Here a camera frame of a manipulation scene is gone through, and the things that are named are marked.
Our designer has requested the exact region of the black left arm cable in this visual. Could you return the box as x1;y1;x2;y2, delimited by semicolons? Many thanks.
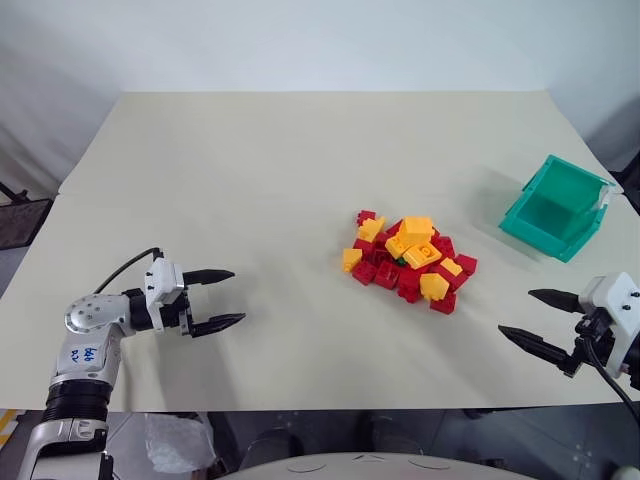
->
92;246;165;296

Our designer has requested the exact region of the clear plastic bag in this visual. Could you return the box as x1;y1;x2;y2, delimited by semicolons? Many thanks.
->
144;411;217;475

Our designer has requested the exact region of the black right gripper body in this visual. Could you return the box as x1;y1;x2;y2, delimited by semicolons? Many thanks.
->
559;308;619;380

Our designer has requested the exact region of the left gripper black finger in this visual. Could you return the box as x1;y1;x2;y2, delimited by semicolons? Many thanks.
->
181;269;236;288
191;312;247;338

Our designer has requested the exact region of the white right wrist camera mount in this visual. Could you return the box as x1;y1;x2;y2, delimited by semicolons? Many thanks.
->
578;271;640;375

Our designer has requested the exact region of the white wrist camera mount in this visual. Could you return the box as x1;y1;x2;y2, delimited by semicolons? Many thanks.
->
578;271;640;375
143;256;188;334

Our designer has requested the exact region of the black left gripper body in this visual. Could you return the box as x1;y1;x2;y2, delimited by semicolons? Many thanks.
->
158;291;197;339

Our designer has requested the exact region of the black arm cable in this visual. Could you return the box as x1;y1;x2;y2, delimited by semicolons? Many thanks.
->
581;313;640;427
92;246;165;296

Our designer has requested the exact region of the teal plastic bin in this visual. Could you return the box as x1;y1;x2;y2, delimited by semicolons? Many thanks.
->
497;154;618;264

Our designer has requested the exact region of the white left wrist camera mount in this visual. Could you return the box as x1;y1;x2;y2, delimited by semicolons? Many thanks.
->
143;256;188;334

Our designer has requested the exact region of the black metal stand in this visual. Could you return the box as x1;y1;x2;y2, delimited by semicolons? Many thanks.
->
0;181;55;251

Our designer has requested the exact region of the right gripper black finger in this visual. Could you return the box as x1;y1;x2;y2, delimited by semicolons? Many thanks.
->
497;324;572;372
527;287;587;316

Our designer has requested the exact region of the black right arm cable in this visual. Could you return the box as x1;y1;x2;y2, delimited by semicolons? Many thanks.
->
581;313;640;427

